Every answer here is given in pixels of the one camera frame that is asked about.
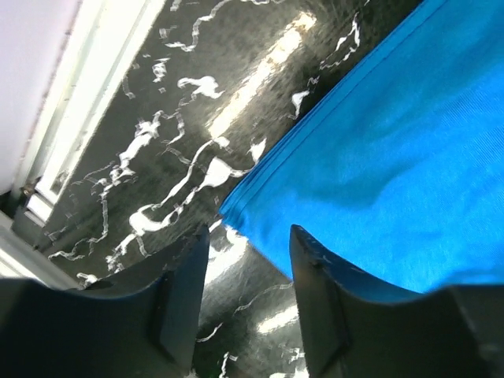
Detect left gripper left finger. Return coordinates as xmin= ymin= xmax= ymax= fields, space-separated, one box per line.
xmin=1 ymin=225 xmax=209 ymax=377

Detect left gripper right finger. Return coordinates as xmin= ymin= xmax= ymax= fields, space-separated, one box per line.
xmin=290 ymin=225 xmax=503 ymax=377

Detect blue cloth napkin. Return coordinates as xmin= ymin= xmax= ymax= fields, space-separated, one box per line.
xmin=220 ymin=1 xmax=503 ymax=292

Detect aluminium frame rail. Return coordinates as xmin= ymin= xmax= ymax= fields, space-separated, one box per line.
xmin=16 ymin=1 xmax=165 ymax=224

